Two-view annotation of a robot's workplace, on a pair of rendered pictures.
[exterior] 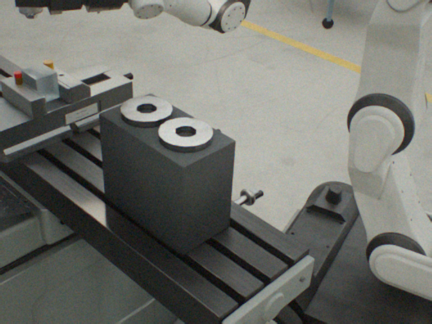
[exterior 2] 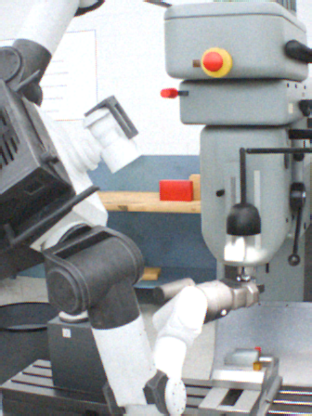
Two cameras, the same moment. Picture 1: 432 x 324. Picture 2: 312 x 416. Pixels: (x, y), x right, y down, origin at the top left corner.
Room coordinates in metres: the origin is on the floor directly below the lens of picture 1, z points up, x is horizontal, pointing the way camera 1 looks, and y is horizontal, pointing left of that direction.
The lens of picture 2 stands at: (2.55, -0.40, 1.69)
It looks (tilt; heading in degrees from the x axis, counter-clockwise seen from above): 9 degrees down; 158
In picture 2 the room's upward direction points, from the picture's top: 2 degrees counter-clockwise
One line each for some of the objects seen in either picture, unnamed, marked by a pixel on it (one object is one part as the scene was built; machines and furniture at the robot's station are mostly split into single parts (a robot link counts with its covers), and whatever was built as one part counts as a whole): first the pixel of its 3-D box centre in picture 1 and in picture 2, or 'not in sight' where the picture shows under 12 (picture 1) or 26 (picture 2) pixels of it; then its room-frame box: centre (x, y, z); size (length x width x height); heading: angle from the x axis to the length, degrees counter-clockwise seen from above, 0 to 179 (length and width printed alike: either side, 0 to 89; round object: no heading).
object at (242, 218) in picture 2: not in sight; (243, 217); (1.34, 0.29, 1.44); 0.07 x 0.07 x 0.06
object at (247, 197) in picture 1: (238, 202); not in sight; (1.47, -0.07, 0.52); 0.22 x 0.06 x 0.06; 137
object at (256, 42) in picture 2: not in sight; (242, 46); (1.16, 0.40, 1.81); 0.47 x 0.26 x 0.16; 137
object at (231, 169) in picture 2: not in sight; (235, 211); (1.26, 0.31, 1.45); 0.04 x 0.04 x 0.21; 47
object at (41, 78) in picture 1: (40, 83); (245, 363); (1.17, 0.39, 1.05); 0.06 x 0.05 x 0.06; 47
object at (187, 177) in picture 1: (166, 168); (95, 350); (0.89, 0.09, 1.04); 0.22 x 0.12 x 0.20; 47
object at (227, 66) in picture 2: not in sight; (216, 62); (1.34, 0.23, 1.76); 0.06 x 0.02 x 0.06; 47
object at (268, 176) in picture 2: not in sight; (247, 191); (1.17, 0.39, 1.47); 0.21 x 0.19 x 0.32; 47
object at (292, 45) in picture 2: not in sight; (305, 54); (1.25, 0.52, 1.79); 0.45 x 0.04 x 0.04; 137
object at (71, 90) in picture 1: (63, 82); (240, 377); (1.21, 0.35, 1.03); 0.12 x 0.06 x 0.04; 47
